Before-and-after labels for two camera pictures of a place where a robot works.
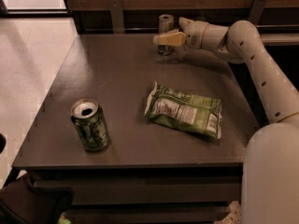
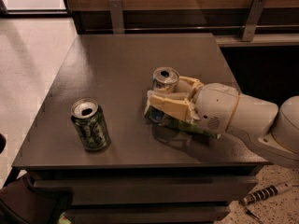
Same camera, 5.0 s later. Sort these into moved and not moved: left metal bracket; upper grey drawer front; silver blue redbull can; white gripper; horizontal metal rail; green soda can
Moved: silver blue redbull can; white gripper
Not moved: left metal bracket; horizontal metal rail; upper grey drawer front; green soda can
